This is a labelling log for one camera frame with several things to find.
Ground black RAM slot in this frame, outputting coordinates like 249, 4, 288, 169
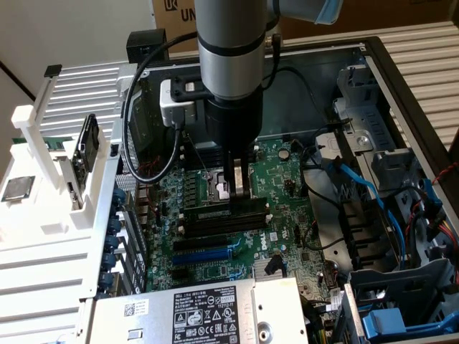
183, 221, 272, 239
183, 210, 270, 227
183, 216, 271, 233

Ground grey metal disk bay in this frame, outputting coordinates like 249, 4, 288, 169
335, 63, 426, 196

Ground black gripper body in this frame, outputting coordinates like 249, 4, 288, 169
204, 91, 265, 162

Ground red yellow power wires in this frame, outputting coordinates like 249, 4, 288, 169
425, 217, 457, 247

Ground silver chipset heat sink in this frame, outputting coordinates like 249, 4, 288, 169
252, 255, 288, 280

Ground printed cardboard box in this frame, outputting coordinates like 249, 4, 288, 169
151, 0, 286, 55

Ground black plastic box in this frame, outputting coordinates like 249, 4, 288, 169
126, 29, 169, 66

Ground thin red wire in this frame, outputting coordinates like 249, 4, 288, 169
138, 160, 159, 177

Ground plain green RAM stick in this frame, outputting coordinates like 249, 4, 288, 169
11, 137, 68, 151

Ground blue plastic disk bracket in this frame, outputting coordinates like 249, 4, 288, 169
361, 306, 459, 344

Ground grey plastic drive cage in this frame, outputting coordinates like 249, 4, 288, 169
348, 257, 458, 344

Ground black case fan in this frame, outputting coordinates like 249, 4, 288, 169
128, 77, 153, 153

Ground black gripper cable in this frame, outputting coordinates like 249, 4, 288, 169
262, 33, 340, 125

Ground white parts rack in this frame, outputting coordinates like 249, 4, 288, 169
0, 64, 121, 254

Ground red black twisted wire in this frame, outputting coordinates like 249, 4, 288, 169
431, 163, 459, 186

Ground green RAM stick with label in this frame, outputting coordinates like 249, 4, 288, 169
181, 197, 269, 221

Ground long black expansion slot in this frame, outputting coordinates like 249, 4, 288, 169
172, 234, 229, 252

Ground green Dell motherboard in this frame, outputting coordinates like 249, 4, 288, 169
142, 134, 347, 300

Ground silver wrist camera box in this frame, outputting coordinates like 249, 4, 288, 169
159, 77, 209, 128

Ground plain cardboard box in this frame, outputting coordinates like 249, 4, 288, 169
281, 0, 459, 39

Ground black camera cable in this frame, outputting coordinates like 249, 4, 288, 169
120, 31, 199, 184

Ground black graphics card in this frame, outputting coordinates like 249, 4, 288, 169
69, 113, 102, 211

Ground blue SATA wire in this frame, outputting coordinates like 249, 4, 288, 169
331, 159, 409, 277

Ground blue expansion slot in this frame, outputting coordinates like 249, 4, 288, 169
171, 247, 232, 266

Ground silver power supply with label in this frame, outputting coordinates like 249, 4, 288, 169
84, 277, 310, 344

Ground thin metal locking lever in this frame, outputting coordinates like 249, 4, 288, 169
181, 131, 209, 177

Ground CPU socket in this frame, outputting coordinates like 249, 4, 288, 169
206, 168, 234, 206

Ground silver CPU chip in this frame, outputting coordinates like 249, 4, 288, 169
1, 175, 37, 204

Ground open PC case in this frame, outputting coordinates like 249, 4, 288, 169
107, 34, 459, 344

